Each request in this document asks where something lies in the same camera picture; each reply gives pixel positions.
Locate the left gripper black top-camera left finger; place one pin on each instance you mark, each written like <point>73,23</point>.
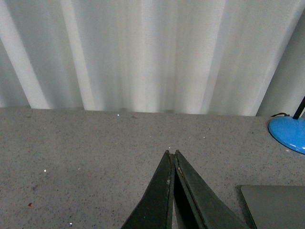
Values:
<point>155,209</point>

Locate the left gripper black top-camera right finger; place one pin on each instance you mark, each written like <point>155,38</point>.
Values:
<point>199,206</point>

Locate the grey laptop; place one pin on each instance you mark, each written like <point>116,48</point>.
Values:
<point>276,207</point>

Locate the white curtain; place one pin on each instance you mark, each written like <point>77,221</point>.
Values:
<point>221,57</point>

